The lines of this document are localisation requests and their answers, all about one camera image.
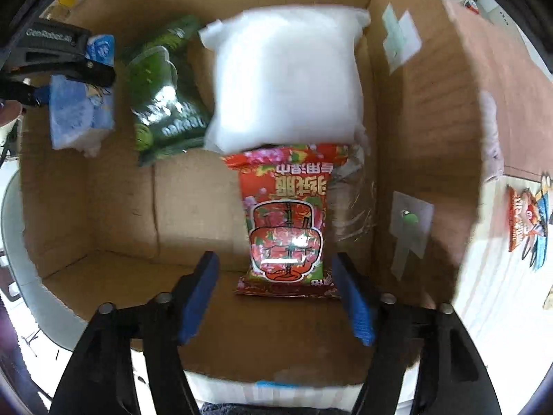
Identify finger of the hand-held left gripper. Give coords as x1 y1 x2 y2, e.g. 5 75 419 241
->
0 80 50 108
64 57 117 88

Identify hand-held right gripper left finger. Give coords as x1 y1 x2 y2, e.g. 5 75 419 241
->
52 251 221 415

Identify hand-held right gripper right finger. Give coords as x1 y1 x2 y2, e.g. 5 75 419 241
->
332 252 502 415

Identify blue and white tissue packet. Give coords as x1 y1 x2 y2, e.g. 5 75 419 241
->
49 34 117 157

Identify cardboard box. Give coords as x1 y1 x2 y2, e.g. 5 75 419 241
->
19 0 497 381

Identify pale pink soft packet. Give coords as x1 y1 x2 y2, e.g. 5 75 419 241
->
479 90 505 183

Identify green snack packet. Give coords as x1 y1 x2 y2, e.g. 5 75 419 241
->
120 14 215 168

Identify red floral wipes packet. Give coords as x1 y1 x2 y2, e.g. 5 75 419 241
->
222 142 352 300

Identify clear plastic bag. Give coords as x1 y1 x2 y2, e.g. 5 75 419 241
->
327 129 377 245

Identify white stuffed pillow bag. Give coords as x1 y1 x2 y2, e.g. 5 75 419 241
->
198 3 373 155

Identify blue cartoon snack packet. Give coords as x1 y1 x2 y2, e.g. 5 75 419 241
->
528 176 553 271

